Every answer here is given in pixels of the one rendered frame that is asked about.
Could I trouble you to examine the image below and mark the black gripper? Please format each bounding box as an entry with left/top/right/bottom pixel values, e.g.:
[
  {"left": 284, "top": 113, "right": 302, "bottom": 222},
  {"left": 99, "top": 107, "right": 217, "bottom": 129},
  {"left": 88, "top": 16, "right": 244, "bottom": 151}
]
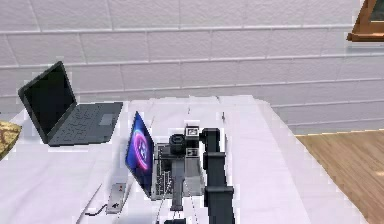
[{"left": 155, "top": 132, "right": 200, "bottom": 224}]

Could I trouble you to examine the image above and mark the silver laptop with purple screen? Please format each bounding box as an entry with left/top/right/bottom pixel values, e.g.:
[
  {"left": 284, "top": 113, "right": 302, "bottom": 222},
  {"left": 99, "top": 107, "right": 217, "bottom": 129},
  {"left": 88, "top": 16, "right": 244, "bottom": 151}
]
[{"left": 124, "top": 110, "right": 206, "bottom": 201}]

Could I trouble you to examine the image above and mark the dark grey laptop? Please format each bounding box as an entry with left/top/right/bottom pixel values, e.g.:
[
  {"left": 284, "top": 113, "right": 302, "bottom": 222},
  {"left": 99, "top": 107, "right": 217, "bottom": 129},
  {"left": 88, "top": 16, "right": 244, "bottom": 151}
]
[{"left": 17, "top": 60, "right": 124, "bottom": 148}]

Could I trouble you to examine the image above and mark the grey remote control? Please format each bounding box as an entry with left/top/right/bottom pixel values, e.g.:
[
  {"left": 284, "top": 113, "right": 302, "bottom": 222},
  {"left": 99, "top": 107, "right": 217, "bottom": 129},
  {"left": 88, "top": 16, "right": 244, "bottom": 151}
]
[{"left": 105, "top": 182, "right": 127, "bottom": 215}]

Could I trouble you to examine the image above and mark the yellow patterned pillow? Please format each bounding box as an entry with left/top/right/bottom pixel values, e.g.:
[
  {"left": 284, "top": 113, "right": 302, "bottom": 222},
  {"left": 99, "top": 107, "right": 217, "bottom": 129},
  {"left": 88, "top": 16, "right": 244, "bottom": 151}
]
[{"left": 0, "top": 120, "right": 23, "bottom": 161}]

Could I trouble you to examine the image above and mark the brown wooden window frame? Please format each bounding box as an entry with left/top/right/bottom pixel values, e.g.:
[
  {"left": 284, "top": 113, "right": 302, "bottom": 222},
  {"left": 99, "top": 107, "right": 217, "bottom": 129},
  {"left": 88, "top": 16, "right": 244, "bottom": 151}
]
[{"left": 346, "top": 0, "right": 384, "bottom": 43}]

